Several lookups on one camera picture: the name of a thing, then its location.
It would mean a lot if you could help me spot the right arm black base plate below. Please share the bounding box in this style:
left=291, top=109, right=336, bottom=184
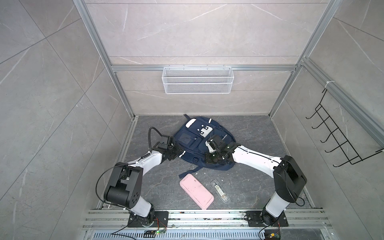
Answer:
left=244, top=211, right=289, bottom=227

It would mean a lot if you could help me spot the aluminium front rail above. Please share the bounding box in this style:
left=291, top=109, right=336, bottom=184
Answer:
left=81, top=209, right=332, bottom=230

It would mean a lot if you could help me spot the navy blue student backpack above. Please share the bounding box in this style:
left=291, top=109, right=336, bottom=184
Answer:
left=174, top=114, right=236, bottom=179

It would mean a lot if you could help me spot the black wire hook rack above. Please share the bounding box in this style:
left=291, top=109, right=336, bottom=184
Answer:
left=306, top=89, right=384, bottom=168

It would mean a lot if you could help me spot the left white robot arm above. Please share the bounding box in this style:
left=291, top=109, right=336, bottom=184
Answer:
left=103, top=136, right=184, bottom=219

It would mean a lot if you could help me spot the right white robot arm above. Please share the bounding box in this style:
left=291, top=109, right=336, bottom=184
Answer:
left=205, top=135, right=307, bottom=225

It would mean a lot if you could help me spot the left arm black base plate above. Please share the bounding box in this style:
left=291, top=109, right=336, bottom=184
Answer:
left=128, top=211, right=169, bottom=228

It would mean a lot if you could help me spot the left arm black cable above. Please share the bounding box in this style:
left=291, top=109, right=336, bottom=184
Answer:
left=147, top=126, right=164, bottom=151

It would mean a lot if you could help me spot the pink pencil case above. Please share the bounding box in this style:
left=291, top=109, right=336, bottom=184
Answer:
left=180, top=174, right=215, bottom=210

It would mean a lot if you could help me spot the white wire mesh basket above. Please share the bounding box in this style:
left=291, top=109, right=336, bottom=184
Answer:
left=162, top=67, right=235, bottom=95

